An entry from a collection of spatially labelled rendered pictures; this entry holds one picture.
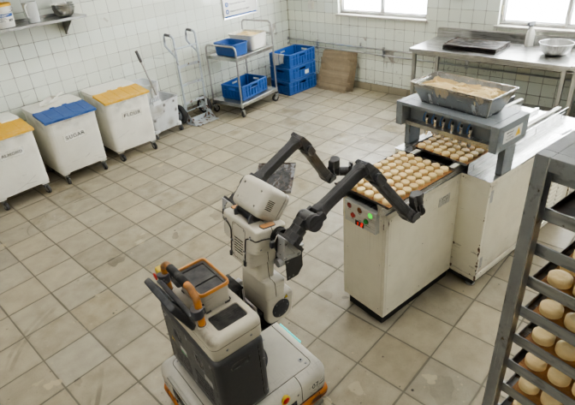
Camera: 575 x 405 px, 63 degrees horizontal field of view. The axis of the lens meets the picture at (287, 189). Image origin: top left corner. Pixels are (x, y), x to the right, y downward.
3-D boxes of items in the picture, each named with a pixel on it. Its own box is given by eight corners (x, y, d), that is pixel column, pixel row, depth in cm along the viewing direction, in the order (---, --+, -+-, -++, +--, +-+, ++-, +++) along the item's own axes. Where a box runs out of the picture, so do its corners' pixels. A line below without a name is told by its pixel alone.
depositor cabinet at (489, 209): (482, 187, 429) (495, 99, 388) (562, 217, 379) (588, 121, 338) (389, 245, 363) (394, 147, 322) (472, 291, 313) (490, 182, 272)
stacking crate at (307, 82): (298, 81, 755) (298, 69, 745) (317, 86, 729) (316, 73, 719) (271, 92, 719) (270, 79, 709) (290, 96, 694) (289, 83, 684)
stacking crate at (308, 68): (297, 69, 745) (296, 56, 735) (316, 73, 721) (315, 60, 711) (270, 79, 708) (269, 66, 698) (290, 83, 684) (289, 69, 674)
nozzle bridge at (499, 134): (423, 133, 339) (427, 87, 322) (520, 163, 289) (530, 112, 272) (394, 147, 322) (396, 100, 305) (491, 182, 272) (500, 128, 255)
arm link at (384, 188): (358, 175, 219) (375, 181, 210) (365, 164, 220) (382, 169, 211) (400, 219, 244) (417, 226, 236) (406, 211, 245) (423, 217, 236)
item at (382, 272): (410, 255, 351) (417, 147, 307) (449, 277, 327) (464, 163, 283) (343, 300, 315) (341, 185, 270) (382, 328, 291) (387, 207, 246)
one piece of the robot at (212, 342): (229, 445, 214) (201, 312, 173) (174, 372, 252) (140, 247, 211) (286, 402, 232) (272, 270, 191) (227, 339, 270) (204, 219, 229)
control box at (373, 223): (348, 216, 277) (348, 196, 270) (379, 233, 260) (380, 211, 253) (344, 218, 275) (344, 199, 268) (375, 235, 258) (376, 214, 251)
